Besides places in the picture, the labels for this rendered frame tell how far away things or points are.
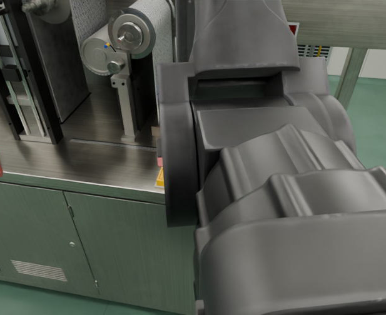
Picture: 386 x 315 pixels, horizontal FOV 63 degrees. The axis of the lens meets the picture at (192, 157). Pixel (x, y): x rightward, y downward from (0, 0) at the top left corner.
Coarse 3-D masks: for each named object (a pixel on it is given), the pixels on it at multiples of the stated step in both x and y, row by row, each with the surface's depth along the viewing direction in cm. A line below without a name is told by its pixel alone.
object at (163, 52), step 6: (168, 36) 112; (162, 42) 105; (168, 42) 113; (156, 48) 99; (162, 48) 106; (168, 48) 114; (156, 54) 100; (162, 54) 107; (168, 54) 115; (156, 60) 101; (162, 60) 107; (168, 60) 116; (156, 66) 102; (156, 72) 102; (156, 78) 103; (156, 84) 104; (156, 90) 105; (156, 96) 106; (156, 102) 108
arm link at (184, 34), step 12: (180, 0) 42; (192, 0) 42; (180, 12) 43; (192, 12) 43; (180, 24) 44; (192, 24) 44; (180, 36) 45; (192, 36) 45; (180, 48) 46; (180, 60) 48
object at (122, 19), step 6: (120, 18) 91; (126, 18) 91; (132, 18) 91; (138, 18) 90; (114, 24) 93; (120, 24) 92; (138, 24) 91; (144, 24) 91; (114, 30) 94; (144, 30) 92; (114, 36) 95; (144, 36) 93; (144, 42) 94; (126, 48) 96; (138, 48) 96; (144, 48) 95
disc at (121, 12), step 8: (128, 8) 89; (112, 16) 92; (144, 16) 90; (112, 24) 93; (152, 24) 91; (112, 32) 95; (152, 32) 93; (112, 40) 96; (152, 40) 94; (120, 48) 97; (152, 48) 95; (136, 56) 98; (144, 56) 98
